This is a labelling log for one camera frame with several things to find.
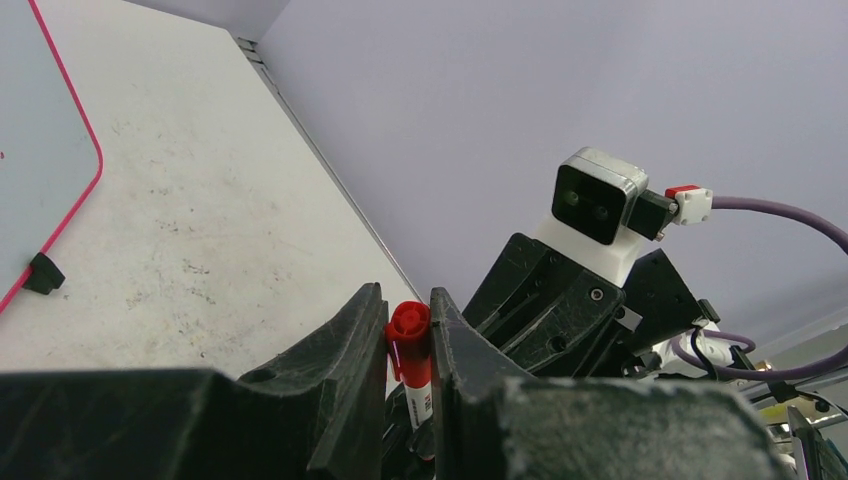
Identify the aluminium side rail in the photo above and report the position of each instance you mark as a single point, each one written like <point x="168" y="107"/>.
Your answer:
<point x="250" y="49"/>

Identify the white marker pen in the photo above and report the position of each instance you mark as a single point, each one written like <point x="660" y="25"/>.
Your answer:
<point x="420" y="408"/>

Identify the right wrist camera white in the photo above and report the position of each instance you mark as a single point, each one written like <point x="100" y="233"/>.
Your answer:
<point x="602" y="212"/>

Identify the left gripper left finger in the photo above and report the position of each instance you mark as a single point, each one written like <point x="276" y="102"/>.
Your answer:
<point x="314" y="411"/>

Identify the black whiteboard foot clip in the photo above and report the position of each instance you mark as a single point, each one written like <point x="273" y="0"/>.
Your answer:
<point x="44" y="275"/>

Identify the pink framed whiteboard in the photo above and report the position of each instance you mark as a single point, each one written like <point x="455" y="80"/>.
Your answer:
<point x="51" y="159"/>

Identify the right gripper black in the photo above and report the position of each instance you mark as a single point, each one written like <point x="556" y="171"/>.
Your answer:
<point x="556" y="318"/>

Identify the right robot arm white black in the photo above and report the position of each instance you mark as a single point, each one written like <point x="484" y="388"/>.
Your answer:
<point x="631" y="375"/>

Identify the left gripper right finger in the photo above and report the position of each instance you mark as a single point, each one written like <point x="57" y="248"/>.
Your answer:
<point x="494" y="420"/>

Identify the red marker cap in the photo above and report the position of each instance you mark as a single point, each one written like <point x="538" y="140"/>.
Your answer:
<point x="408" y="335"/>

